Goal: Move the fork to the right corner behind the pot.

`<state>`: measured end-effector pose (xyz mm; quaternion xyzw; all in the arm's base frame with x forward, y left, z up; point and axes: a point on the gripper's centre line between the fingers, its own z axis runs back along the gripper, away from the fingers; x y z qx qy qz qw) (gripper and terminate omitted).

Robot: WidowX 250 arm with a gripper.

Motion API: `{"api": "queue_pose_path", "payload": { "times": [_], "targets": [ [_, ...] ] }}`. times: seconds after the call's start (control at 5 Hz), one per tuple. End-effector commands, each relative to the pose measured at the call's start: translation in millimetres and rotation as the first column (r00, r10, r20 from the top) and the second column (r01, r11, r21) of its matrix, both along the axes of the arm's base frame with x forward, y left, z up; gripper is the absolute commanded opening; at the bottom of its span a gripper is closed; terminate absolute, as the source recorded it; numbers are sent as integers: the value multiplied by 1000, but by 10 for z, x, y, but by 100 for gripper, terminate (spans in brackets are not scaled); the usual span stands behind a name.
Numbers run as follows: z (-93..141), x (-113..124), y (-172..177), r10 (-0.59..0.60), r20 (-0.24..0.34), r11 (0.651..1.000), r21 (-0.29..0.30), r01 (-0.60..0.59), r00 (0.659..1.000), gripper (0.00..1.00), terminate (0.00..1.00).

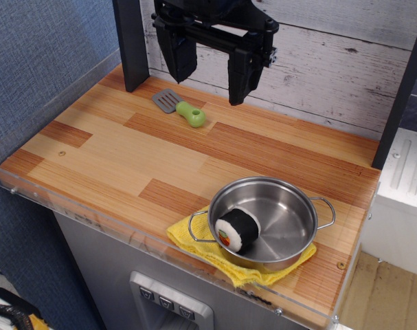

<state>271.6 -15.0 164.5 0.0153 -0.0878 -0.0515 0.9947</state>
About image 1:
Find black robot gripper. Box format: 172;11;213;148
151;1;279;106

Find black and yellow object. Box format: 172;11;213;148
0;298;51;329

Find dark grey post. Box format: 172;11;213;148
113;0;150;92
372;37;417;170

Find grey spatula with green handle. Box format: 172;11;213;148
152;89;206;128

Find silver dispenser button panel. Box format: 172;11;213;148
130;271;214;329

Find plush sushi roll toy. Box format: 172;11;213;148
214;207;261;254

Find yellow cloth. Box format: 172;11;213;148
166;206;317;287

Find grey toy fridge cabinet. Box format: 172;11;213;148
55;213;306;329

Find white ribbed plastic surface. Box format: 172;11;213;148
379;128;417;208

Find clear acrylic table guard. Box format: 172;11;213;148
0;45;385;329

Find stainless steel pot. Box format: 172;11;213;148
190;177;325;273

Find left dark grey post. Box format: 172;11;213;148
113;0;150;92

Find right dark grey post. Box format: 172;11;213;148
372;37;417;170

